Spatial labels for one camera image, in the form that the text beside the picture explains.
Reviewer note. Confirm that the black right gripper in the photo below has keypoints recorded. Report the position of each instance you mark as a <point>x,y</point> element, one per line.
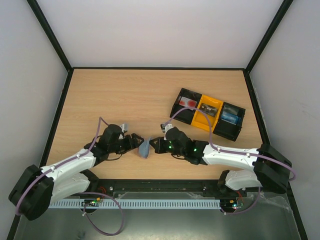
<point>160,145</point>

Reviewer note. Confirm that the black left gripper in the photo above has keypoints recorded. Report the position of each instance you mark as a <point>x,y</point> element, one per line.
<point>134,143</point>

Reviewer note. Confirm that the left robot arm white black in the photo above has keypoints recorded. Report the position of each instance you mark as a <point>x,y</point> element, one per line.
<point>80,162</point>

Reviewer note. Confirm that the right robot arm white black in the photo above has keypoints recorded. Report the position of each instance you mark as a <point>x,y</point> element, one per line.
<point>262,167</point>

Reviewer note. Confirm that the red white card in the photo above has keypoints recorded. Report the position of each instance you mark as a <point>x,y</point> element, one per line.
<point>187,103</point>

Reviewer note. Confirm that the dark card in yellow bin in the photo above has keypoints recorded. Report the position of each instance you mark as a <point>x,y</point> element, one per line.
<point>208,109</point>

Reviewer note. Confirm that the black bin left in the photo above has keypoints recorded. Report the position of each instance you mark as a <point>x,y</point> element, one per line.
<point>185,116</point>

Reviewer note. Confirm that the black bin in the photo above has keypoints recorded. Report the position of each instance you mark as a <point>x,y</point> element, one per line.
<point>185,116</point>
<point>227,130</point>

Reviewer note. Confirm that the yellow bin middle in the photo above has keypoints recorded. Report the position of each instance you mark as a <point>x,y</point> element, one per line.
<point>207,115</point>

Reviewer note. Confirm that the black bin right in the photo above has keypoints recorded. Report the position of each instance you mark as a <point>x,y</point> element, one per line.
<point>227,130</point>

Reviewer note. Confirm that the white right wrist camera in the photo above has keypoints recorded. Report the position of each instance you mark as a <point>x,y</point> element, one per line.
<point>163,127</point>

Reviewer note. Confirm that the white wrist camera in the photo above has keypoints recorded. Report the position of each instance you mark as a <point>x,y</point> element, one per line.
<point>163,127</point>
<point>124,128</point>

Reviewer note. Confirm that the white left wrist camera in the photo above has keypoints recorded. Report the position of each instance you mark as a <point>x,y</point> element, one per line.
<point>124,128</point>

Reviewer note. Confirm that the light blue slotted cable duct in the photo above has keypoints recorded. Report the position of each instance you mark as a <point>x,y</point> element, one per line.
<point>175,204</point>

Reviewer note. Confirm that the black aluminium front rail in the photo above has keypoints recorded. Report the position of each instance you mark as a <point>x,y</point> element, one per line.
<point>160,186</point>

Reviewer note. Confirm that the black frame post left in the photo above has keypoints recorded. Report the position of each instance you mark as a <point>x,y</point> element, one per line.
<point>40,16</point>

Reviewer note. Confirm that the black frame post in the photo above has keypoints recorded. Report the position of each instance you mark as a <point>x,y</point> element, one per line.
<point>40,16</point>
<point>278,17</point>

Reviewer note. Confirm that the black frame post right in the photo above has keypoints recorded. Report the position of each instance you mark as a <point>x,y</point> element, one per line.
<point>278,17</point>

